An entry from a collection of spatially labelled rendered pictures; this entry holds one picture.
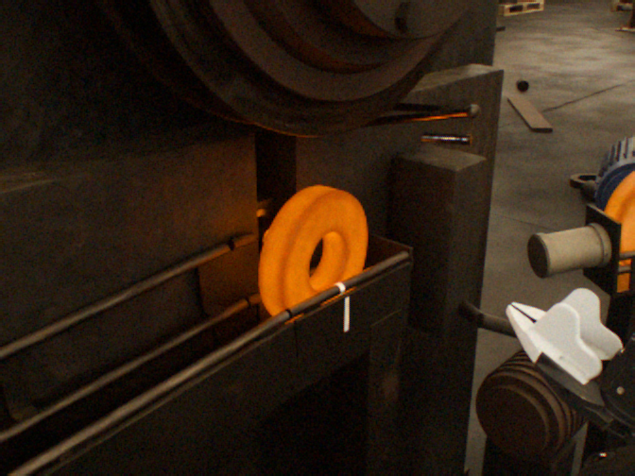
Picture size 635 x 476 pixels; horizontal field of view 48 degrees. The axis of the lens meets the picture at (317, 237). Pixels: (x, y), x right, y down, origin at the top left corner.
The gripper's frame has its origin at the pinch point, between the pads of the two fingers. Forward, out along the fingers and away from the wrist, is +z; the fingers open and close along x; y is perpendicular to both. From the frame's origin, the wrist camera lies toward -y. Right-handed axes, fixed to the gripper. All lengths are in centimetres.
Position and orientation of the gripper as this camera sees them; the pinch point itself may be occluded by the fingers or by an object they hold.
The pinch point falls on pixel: (518, 321)
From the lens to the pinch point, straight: 65.0
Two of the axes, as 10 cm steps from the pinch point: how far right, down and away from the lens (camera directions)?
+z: -6.9, -5.4, 4.8
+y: 2.2, -7.9, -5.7
